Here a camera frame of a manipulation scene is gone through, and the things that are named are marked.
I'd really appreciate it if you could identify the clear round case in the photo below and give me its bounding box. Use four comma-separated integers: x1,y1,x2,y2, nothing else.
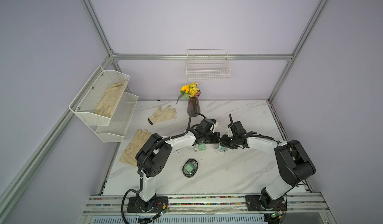
214,143,227,154
172,146,182,153

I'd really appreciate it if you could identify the green charger plug front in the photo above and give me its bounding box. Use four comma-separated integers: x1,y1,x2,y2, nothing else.
185,163,195,174

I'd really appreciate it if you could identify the green charger plug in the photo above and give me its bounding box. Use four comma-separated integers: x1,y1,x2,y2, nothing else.
185,163,195,174
198,143,206,151

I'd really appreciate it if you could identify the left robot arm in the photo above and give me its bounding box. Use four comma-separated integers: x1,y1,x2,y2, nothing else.
121,113,220,224

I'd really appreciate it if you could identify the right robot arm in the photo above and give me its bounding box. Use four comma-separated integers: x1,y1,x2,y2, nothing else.
221,116,316,211

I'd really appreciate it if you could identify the green charger plug centre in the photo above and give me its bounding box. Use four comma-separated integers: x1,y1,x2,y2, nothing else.
198,143,206,151

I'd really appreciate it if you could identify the dark ribbed vase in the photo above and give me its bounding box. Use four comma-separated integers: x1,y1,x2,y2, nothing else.
187,97,200,117

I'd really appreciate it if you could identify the white fabric glove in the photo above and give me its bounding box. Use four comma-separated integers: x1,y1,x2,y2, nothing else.
148,105,177,125

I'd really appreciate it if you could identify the yellow flower bouquet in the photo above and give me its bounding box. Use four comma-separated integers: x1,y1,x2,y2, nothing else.
177,82,200,103

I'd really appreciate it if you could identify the beige leather glove table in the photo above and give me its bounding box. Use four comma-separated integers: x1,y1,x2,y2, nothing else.
119,129,152,166

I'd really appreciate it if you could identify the lower white mesh basket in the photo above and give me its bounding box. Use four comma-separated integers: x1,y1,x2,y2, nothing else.
95,92,139,143

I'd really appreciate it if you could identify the white mesh basket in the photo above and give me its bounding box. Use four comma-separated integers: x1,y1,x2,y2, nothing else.
95,92,139,143
69,66,130,126

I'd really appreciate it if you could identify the beige glove in basket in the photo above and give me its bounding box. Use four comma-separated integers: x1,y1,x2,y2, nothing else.
94,81,128,118

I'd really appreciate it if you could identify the upper white mesh basket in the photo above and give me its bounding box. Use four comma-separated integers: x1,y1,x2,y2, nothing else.
69,66,130,126

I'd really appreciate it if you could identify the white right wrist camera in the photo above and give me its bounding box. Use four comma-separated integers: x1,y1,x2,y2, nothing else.
227,125,233,137

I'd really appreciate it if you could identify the white wire wall basket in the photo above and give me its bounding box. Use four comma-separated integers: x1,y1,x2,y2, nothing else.
186,49,231,82

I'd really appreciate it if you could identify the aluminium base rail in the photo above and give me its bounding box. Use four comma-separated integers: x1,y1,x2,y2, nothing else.
83,192,330,216

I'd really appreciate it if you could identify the aluminium cage frame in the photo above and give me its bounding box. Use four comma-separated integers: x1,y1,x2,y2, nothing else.
1,0,330,216

